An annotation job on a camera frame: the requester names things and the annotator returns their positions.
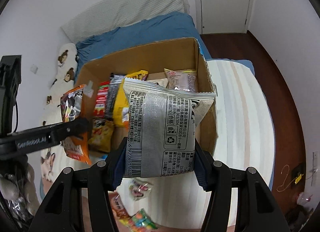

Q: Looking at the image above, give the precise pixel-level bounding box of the white door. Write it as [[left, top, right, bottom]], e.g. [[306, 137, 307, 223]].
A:
[[195, 0, 253, 34]]

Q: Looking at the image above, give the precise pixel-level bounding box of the bear print pillow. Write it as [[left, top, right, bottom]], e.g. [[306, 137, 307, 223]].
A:
[[40, 43, 78, 194]]

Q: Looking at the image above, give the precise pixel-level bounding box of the beige nut snack bag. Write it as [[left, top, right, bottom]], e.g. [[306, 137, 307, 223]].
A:
[[164, 69, 196, 92]]

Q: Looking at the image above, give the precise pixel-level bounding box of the grey white snack bag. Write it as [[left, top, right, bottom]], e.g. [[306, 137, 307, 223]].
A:
[[123, 78, 216, 178]]

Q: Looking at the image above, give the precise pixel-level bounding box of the red long snack packet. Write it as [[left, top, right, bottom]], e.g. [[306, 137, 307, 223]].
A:
[[93, 81, 110, 117]]

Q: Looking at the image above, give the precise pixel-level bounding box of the white Franzzi cookie packet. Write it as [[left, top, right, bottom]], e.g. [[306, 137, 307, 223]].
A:
[[148, 78, 168, 88]]

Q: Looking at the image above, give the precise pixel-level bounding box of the colourful gumball candy bag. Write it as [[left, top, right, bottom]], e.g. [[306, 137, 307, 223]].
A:
[[119, 208, 158, 232]]

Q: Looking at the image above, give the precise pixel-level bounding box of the orange panda snack bag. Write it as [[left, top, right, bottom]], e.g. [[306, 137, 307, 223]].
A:
[[60, 84, 92, 165]]

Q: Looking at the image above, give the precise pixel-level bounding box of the white mattress against wall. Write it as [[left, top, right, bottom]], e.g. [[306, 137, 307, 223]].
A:
[[61, 0, 190, 44]]

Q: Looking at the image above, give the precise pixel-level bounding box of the blue bed sheet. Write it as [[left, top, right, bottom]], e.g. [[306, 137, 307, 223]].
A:
[[74, 11, 256, 83]]

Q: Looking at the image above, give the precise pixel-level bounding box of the yellow panda snack bag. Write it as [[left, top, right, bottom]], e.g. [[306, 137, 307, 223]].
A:
[[88, 118, 114, 153]]

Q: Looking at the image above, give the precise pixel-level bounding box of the brown snack packet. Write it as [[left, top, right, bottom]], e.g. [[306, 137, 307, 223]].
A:
[[108, 191, 130, 220]]

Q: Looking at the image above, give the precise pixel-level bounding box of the wall socket plate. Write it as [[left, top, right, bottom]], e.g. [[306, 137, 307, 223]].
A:
[[30, 65, 38, 74]]

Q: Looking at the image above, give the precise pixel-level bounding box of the cardboard box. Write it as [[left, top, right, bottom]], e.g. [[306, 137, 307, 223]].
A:
[[74, 37, 219, 156]]

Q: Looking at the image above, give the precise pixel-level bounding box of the small white cartoon packet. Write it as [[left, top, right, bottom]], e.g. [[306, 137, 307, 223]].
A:
[[129, 178, 153, 201]]

